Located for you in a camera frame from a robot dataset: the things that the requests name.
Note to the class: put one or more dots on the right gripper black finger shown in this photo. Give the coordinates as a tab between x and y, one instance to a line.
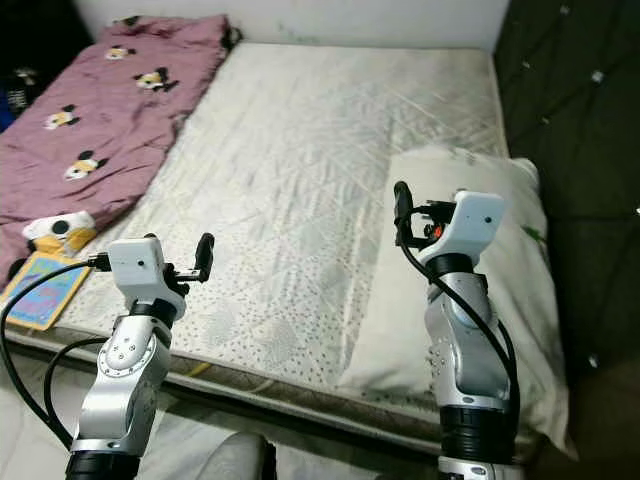
402	212

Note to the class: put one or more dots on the white lettered pillow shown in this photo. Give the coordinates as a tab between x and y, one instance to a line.
390	320

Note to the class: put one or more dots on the yellow blue children's book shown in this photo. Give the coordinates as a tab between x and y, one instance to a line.
45	295

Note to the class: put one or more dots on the purple cartoon mouse blanket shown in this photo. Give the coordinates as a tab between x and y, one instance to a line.
90	130

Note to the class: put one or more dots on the cream quilted mattress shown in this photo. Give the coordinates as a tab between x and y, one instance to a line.
310	180

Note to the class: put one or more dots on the black tufted headboard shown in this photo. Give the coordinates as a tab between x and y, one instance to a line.
570	100

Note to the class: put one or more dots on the silver left robot leg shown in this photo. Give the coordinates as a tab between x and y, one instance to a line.
245	458

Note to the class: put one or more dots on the black bag with white print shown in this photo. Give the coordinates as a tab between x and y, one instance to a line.
24	90

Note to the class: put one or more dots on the blue bag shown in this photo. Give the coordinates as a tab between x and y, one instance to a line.
4	110

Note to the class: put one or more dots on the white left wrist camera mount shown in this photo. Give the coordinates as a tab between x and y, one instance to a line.
138	268

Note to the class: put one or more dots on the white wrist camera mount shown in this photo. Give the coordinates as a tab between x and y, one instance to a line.
475	222
138	268

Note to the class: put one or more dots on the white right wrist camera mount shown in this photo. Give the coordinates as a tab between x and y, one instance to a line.
475	222

